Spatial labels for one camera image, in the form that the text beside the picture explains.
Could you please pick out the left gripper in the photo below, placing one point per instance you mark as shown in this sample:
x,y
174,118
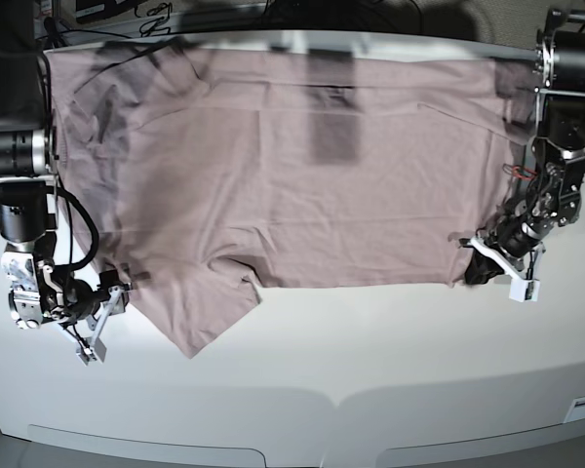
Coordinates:
x,y
504,247

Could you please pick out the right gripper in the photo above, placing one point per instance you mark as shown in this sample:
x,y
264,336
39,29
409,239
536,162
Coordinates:
x,y
87,310

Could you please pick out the pink T-shirt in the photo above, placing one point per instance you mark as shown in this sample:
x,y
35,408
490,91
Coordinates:
x,y
212,173

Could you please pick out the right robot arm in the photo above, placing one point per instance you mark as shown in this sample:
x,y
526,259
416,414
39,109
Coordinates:
x,y
43,292

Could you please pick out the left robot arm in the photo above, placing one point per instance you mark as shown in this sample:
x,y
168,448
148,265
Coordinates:
x,y
552,196

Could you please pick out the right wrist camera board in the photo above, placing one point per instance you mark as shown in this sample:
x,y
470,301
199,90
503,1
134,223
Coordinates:
x,y
91,350

